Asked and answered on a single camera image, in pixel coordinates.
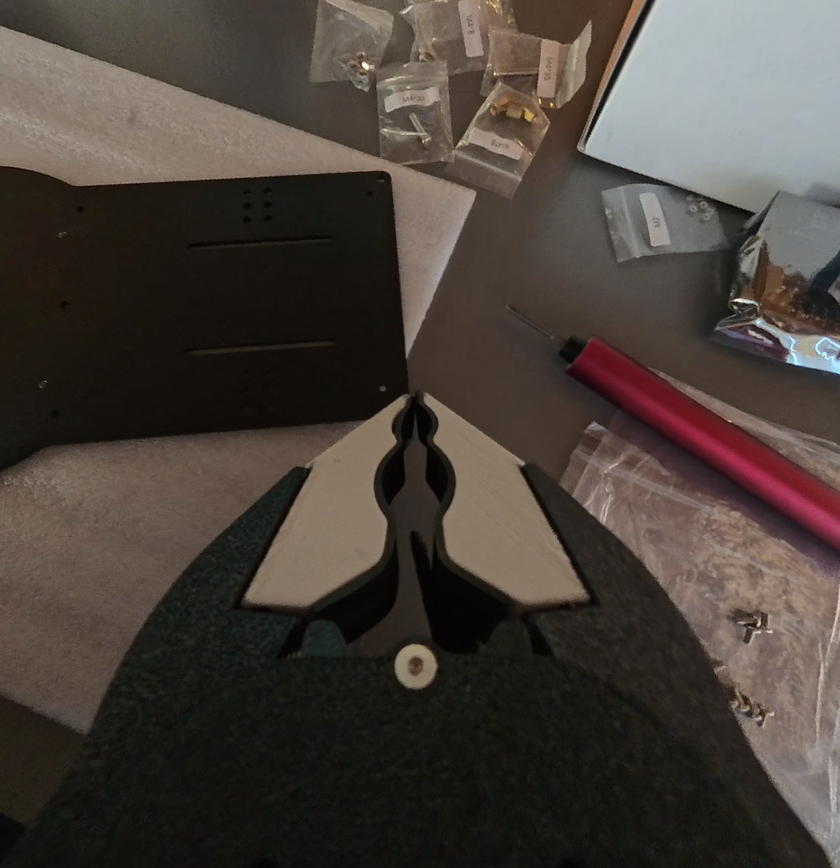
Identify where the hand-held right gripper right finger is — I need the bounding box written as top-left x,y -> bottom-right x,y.
419,392 -> 592,614

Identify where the large clear plastic bag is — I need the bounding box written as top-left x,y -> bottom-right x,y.
559,369 -> 840,868

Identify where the small labelled nut bag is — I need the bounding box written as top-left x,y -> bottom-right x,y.
602,183 -> 733,265

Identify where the magenta electric screwdriver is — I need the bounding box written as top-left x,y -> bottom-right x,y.
505,305 -> 840,564

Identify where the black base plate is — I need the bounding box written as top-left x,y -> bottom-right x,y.
0,166 -> 411,476

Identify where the silver foil bag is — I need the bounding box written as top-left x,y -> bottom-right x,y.
708,190 -> 840,377

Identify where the pile of small screw bags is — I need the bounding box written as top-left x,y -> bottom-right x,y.
310,0 -> 594,199

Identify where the orange and white cardboard box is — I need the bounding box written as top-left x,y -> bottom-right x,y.
577,0 -> 840,214

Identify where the white foam sheet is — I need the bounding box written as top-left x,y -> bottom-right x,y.
0,20 -> 478,733

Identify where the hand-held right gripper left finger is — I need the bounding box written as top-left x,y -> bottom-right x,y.
242,393 -> 421,614

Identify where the cluster of loose screws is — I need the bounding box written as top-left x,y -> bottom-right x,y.
712,607 -> 777,730

